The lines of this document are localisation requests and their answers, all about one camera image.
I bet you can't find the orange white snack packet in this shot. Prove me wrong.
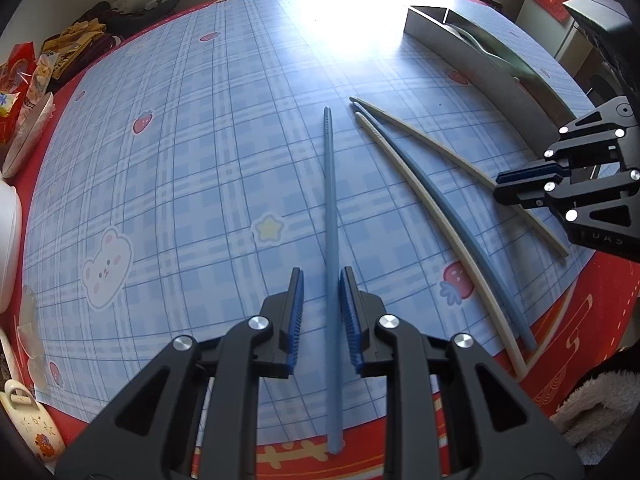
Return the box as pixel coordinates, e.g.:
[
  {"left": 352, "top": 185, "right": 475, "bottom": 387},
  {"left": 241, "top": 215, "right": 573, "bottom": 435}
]
[{"left": 19, "top": 52, "right": 56, "bottom": 126}]

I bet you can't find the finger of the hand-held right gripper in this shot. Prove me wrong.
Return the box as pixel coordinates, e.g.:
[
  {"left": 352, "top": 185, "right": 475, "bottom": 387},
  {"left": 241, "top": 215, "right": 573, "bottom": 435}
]
[
  {"left": 493, "top": 166, "right": 640, "bottom": 262},
  {"left": 496, "top": 96, "right": 640, "bottom": 186}
]

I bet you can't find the yellow snack bag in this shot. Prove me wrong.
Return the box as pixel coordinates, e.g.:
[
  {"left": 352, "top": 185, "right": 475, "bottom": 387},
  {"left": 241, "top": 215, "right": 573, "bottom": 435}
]
[{"left": 42, "top": 17, "right": 108, "bottom": 80}]

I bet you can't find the blue chopstick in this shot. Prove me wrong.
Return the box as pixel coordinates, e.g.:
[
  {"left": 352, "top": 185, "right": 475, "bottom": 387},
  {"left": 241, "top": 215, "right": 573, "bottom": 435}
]
[
  {"left": 322, "top": 106, "right": 347, "bottom": 456},
  {"left": 351, "top": 101, "right": 538, "bottom": 351}
]

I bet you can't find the dark red cloth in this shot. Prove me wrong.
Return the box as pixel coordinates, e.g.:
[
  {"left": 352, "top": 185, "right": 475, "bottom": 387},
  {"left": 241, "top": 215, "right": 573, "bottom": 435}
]
[{"left": 80, "top": 2, "right": 126, "bottom": 53}]

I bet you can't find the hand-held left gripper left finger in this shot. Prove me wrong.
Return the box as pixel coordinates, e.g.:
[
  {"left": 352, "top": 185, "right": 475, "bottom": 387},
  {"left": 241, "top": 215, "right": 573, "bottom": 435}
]
[{"left": 54, "top": 266, "right": 306, "bottom": 480}]

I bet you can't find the white printed ceramic mug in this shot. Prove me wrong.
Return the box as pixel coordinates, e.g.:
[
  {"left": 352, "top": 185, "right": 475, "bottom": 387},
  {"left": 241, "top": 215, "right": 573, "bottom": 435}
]
[{"left": 0, "top": 379, "right": 67, "bottom": 463}]

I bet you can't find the beige chopstick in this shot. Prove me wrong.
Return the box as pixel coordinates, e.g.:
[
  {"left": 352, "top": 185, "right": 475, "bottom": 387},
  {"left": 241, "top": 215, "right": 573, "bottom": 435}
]
[
  {"left": 354, "top": 112, "right": 528, "bottom": 378},
  {"left": 349, "top": 96, "right": 570, "bottom": 258}
]

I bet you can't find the stainless steel utensil tray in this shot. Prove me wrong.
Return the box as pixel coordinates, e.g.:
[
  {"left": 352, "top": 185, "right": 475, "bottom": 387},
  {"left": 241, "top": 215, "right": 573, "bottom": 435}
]
[{"left": 404, "top": 4, "right": 596, "bottom": 133}]

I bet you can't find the red snack bag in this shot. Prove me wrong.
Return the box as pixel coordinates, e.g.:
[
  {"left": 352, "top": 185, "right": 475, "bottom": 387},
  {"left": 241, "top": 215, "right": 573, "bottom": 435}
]
[{"left": 0, "top": 42, "right": 40, "bottom": 148}]

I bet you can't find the black chair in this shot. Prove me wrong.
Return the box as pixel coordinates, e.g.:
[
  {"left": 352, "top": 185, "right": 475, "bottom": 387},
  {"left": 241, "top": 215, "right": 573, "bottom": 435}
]
[{"left": 586, "top": 72, "right": 611, "bottom": 103}]

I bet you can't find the white shallow dish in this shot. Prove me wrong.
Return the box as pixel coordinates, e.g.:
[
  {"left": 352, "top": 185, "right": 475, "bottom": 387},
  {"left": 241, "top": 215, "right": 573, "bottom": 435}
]
[{"left": 2, "top": 92, "right": 56, "bottom": 179}]

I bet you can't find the blue plaid tablecloth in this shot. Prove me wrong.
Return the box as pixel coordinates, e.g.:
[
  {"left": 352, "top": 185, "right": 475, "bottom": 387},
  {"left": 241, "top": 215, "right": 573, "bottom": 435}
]
[{"left": 0, "top": 0, "right": 640, "bottom": 480}]

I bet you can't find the white bowl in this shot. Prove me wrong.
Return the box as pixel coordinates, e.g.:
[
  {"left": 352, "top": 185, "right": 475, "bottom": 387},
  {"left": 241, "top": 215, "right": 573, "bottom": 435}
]
[{"left": 0, "top": 180, "right": 23, "bottom": 313}]

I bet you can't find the white fleece garment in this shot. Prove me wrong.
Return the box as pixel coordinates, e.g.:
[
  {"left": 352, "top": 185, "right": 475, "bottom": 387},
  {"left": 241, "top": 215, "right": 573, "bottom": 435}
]
[{"left": 549, "top": 374, "right": 640, "bottom": 453}]

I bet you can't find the clear glass cup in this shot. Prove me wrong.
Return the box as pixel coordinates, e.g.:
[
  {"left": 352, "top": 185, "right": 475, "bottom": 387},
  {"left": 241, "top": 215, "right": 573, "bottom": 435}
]
[{"left": 16, "top": 284, "right": 51, "bottom": 393}]

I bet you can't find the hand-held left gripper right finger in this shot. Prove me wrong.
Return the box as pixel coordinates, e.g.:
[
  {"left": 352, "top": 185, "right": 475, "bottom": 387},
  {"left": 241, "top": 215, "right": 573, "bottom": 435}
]
[{"left": 338, "top": 265, "right": 586, "bottom": 480}]

